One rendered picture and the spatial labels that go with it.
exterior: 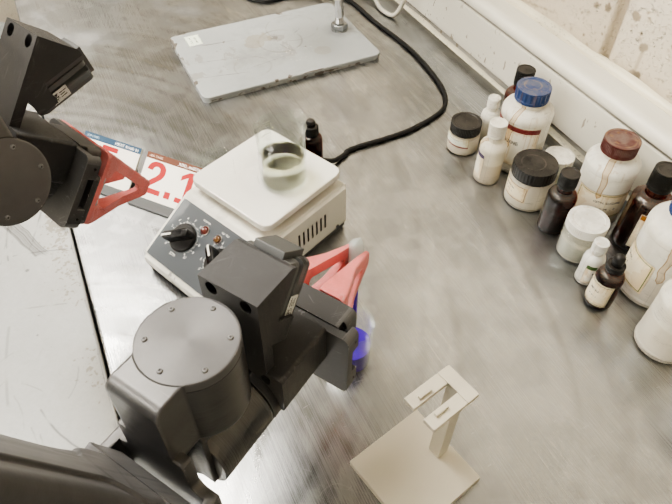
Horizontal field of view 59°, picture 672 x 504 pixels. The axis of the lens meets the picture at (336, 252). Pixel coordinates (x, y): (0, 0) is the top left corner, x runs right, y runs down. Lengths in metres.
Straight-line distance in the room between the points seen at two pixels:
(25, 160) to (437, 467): 0.40
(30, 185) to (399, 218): 0.44
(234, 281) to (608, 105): 0.58
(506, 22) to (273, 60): 0.36
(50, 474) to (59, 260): 0.50
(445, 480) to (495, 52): 0.64
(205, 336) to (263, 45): 0.77
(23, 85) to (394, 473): 0.42
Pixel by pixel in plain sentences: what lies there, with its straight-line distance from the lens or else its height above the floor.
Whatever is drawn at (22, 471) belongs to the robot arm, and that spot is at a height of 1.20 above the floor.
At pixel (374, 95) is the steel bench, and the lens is 0.94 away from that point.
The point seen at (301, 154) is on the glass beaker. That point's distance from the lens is 0.61.
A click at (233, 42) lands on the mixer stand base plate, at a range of 1.06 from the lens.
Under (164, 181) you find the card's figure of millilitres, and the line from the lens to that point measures 0.78.
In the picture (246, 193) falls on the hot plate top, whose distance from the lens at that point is 0.64.
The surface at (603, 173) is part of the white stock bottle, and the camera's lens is 0.74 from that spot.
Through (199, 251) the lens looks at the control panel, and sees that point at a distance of 0.65.
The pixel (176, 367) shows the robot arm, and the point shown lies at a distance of 0.32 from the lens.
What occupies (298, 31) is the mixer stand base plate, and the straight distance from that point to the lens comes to 1.08.
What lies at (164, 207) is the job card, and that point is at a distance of 0.77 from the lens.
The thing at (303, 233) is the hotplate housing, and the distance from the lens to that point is 0.65.
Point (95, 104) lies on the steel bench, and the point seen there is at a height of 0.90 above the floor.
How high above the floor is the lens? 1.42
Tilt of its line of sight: 48 degrees down
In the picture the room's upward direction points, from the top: straight up
